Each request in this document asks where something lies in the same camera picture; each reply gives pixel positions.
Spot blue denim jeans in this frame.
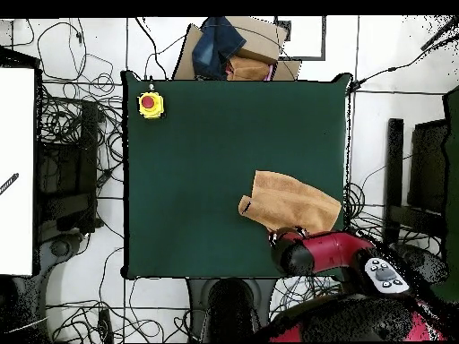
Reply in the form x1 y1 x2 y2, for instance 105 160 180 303
191 16 247 81

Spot dark green table cloth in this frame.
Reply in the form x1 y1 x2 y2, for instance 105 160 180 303
120 70 352 280

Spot black square frame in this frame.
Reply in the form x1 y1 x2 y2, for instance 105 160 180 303
273 15 327 61

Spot dark grey stand base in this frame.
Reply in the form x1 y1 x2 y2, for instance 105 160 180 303
390 243 449 286
10 232 87 341

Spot tan terry towel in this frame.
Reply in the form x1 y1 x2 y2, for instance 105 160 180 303
238 169 342 235

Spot black emergency stop cable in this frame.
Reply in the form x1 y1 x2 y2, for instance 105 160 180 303
134 16 169 82

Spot white board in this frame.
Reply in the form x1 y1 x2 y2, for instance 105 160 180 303
0 67 36 277

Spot brown cardboard box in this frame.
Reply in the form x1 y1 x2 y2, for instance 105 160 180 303
171 15 302 82

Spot orange-brown folded cloth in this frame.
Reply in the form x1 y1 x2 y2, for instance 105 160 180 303
226 55 272 82

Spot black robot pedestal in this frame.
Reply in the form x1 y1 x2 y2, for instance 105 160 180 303
186 277 277 343

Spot black striped rod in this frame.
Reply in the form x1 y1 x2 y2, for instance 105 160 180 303
0 172 20 196

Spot yellow emergency stop button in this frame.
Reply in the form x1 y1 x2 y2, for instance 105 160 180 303
136 83 166 120

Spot black cable bundle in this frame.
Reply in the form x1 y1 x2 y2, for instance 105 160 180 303
37 73 125 180
343 182 442 248

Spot cable tangle beside pedestal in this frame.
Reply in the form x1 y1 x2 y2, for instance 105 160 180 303
271 275 342 318

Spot black floor bar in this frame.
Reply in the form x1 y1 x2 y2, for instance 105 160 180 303
382 117 404 246

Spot black equipment rack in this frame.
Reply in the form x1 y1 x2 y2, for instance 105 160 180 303
35 99 100 245

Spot black stand frame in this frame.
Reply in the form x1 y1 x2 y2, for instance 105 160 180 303
408 119 449 216

